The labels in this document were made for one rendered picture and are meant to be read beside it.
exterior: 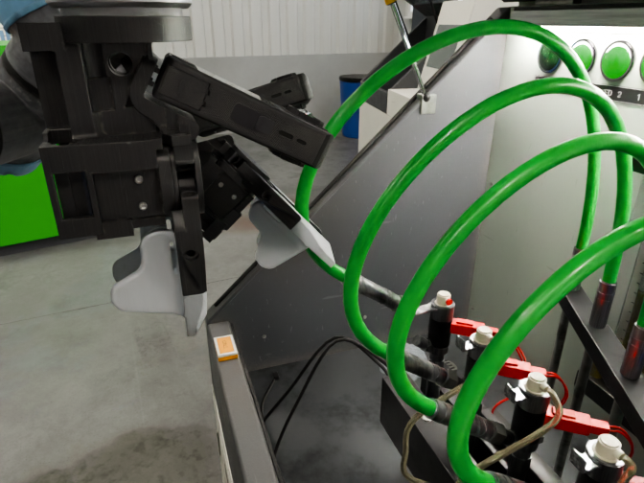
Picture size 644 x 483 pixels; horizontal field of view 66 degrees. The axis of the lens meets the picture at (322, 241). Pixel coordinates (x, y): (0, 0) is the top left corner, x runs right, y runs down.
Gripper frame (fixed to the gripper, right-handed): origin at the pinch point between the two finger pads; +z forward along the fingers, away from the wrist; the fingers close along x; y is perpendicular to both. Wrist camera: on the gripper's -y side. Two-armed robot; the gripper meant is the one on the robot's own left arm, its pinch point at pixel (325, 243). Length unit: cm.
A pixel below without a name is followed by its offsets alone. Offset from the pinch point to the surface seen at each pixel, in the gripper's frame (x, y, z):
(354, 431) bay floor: -21.5, 19.6, 29.8
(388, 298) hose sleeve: -3.4, -0.3, 10.4
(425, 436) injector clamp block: -2.1, 8.2, 25.5
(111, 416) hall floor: -138, 116, 19
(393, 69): 2.1, -16.1, -7.6
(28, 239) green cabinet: -295, 153, -79
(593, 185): -6.7, -27.1, 20.0
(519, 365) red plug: 2.8, -5.2, 23.6
